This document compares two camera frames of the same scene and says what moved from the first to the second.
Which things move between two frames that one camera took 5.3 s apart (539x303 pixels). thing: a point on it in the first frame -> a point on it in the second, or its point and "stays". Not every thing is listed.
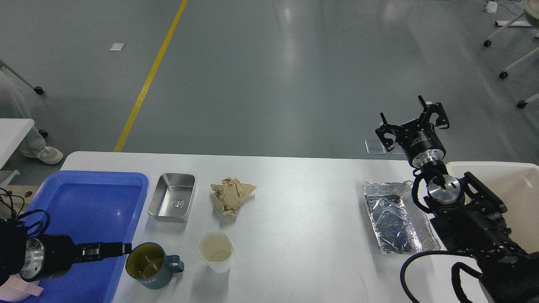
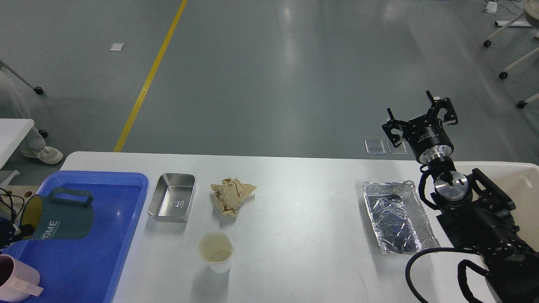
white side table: (13, 131) stays
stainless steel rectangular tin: (172, 198) stays
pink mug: (17, 288) stays
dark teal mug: (148, 263) -> (51, 219)
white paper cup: (216, 248) stays
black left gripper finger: (85, 252) -> (9, 234)
